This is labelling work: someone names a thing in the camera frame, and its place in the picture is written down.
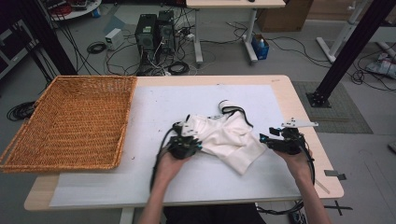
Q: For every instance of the white desk with wooden top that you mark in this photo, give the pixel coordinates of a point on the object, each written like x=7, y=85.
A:
x=233, y=3

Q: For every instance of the blue storage box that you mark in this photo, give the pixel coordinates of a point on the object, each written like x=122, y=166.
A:
x=261, y=53

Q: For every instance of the black aluminium post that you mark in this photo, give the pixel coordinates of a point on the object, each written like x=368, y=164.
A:
x=350, y=49

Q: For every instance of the black computer tower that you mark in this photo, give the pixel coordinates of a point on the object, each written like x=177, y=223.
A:
x=145, y=34
x=166, y=31

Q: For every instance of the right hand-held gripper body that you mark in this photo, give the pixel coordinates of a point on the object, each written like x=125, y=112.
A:
x=289, y=141

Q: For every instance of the wicker basket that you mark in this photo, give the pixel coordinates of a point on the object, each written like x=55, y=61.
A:
x=77, y=124

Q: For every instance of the white power supply box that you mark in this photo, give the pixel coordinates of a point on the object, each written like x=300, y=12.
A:
x=113, y=39

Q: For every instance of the white foam mat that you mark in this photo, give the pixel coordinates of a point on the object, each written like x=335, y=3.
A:
x=186, y=99

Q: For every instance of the person's dark clothing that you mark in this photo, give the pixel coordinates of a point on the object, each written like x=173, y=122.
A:
x=211, y=216

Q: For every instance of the grey tape piece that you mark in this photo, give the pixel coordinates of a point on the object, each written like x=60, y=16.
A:
x=331, y=173

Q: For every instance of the white table leg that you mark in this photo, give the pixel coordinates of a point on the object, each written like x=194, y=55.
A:
x=126, y=216

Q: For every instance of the black metal post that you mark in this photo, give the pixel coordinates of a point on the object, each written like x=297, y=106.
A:
x=46, y=34

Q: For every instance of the white tank top black trim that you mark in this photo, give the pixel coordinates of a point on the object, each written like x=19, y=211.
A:
x=227, y=140

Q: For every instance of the crumpled plastic bag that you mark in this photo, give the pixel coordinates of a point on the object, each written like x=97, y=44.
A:
x=384, y=67

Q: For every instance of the brown cardboard box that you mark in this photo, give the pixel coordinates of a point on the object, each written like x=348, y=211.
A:
x=283, y=15

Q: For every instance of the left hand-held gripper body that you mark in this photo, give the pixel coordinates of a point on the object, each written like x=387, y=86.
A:
x=182, y=146

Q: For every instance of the black tape cross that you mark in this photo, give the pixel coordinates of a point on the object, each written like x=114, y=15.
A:
x=337, y=207

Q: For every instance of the white power strip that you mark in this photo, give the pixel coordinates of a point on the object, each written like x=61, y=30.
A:
x=190, y=36

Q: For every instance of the grey floor mat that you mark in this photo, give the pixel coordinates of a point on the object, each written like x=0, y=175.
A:
x=342, y=115

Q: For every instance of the person's right hand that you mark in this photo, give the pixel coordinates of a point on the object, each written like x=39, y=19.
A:
x=297, y=166

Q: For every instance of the round white table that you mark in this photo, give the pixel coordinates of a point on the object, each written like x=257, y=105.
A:
x=84, y=11

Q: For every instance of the grey shelf cabinet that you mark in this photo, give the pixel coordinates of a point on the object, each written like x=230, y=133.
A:
x=12, y=46

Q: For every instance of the thin wooden stick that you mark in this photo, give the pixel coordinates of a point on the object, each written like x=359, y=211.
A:
x=322, y=186

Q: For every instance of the small plastic bottle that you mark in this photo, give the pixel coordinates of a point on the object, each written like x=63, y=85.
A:
x=261, y=43

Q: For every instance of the white-legged desk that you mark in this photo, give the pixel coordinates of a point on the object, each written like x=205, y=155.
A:
x=342, y=32

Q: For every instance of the person's left hand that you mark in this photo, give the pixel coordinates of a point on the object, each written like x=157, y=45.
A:
x=172, y=166

